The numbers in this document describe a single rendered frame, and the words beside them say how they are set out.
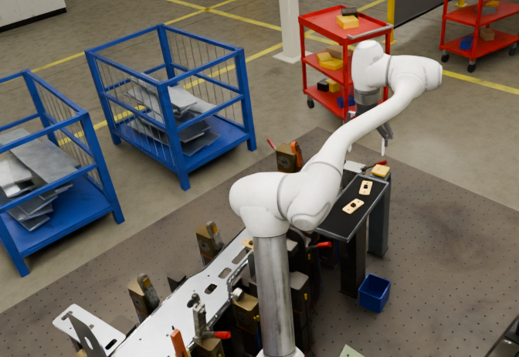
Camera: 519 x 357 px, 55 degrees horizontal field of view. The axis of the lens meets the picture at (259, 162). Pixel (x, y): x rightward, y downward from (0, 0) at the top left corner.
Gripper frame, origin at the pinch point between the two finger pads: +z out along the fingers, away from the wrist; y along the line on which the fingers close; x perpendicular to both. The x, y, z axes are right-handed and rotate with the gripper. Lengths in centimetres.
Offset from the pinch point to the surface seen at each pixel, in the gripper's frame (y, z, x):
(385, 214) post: -6.5, 40.8, -11.6
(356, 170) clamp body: 8.9, 28.7, -24.6
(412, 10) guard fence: 34, 112, -488
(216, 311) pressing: 40, 34, 61
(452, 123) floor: -29, 137, -259
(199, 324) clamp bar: 36, 19, 77
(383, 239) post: -6, 55, -10
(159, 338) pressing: 54, 34, 76
